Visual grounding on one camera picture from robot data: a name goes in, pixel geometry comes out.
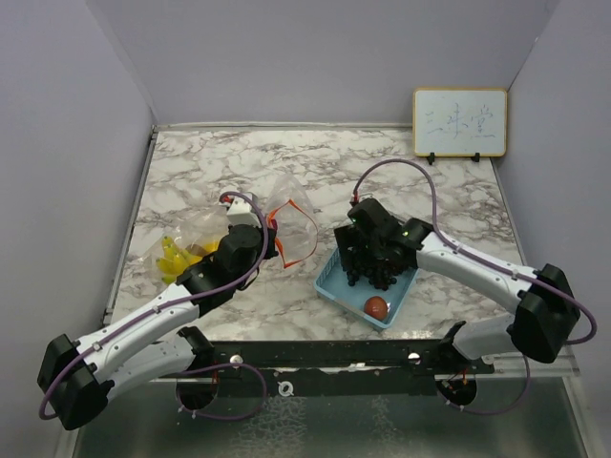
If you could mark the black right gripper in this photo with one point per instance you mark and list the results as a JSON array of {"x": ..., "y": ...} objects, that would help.
[{"x": 348, "y": 236}]

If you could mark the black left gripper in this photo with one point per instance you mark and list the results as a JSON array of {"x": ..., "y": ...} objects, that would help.
[{"x": 268, "y": 239}]

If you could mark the dark grape bunch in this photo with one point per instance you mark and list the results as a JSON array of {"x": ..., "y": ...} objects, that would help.
[{"x": 380, "y": 273}]

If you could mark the clear orange zip bag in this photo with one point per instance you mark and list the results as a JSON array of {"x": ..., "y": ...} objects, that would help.
[
  {"x": 290, "y": 212},
  {"x": 211, "y": 223}
]

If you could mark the yellow banana bunch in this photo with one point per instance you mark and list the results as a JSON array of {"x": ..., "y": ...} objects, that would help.
[{"x": 174, "y": 260}]

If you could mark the red brown round fruit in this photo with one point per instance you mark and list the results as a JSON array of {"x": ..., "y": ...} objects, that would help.
[{"x": 377, "y": 308}]

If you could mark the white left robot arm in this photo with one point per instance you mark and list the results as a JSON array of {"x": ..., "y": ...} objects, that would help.
[{"x": 80, "y": 377}]

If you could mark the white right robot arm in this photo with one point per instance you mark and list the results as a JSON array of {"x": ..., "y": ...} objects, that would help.
[{"x": 540, "y": 311}]

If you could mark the light blue plastic basket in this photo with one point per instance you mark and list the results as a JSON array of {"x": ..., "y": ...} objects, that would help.
[{"x": 331, "y": 284}]

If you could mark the small framed whiteboard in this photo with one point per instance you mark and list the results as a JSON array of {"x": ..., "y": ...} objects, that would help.
[{"x": 459, "y": 122}]

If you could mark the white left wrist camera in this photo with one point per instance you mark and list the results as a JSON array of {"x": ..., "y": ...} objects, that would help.
[{"x": 238, "y": 211}]

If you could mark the black mounting rail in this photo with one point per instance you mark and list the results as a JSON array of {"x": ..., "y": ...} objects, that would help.
[{"x": 345, "y": 368}]

